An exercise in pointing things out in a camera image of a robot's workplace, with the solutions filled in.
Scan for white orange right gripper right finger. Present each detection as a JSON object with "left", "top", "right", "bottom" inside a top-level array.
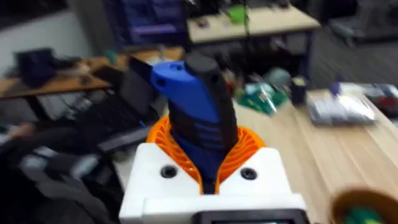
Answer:
[{"left": 216, "top": 125, "right": 294, "bottom": 197}]

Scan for white orange right gripper left finger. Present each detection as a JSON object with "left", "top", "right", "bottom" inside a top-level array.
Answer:
[{"left": 119, "top": 115, "right": 205, "bottom": 224}]

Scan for blue electric screwdriver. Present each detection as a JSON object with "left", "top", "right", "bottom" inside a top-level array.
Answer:
[{"left": 150, "top": 52, "right": 239, "bottom": 195}]

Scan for green board with toy blocks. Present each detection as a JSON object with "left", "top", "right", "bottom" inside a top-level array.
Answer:
[{"left": 238, "top": 81, "right": 287, "bottom": 116}]

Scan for black laptop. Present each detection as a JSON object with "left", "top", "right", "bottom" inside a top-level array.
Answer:
[{"left": 76, "top": 56, "right": 158, "bottom": 153}]

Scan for small black cup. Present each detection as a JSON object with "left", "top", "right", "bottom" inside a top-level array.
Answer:
[{"left": 290, "top": 75, "right": 308, "bottom": 105}]

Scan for clear plastic bag heap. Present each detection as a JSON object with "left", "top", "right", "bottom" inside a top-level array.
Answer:
[{"left": 307, "top": 82, "right": 377, "bottom": 126}]

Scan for brown tub with toys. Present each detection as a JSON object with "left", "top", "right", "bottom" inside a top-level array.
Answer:
[{"left": 330, "top": 187, "right": 398, "bottom": 224}]

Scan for brown wooden desk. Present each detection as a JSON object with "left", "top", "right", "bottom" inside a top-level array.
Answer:
[{"left": 0, "top": 46, "right": 185, "bottom": 101}]

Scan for filled box of parts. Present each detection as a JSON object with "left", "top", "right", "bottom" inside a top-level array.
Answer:
[{"left": 362, "top": 83, "right": 398, "bottom": 119}]

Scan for pale wooden side table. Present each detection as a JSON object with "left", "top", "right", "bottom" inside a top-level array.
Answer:
[{"left": 185, "top": 5, "right": 322, "bottom": 78}]

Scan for blue drawer cabinet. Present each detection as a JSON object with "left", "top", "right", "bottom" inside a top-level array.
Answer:
[{"left": 104, "top": 0, "right": 189, "bottom": 48}]

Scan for dark box on desk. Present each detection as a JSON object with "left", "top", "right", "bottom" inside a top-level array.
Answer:
[{"left": 14, "top": 47, "right": 57, "bottom": 88}]

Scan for green object on side table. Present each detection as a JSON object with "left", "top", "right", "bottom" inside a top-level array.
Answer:
[{"left": 226, "top": 4, "right": 248, "bottom": 24}]

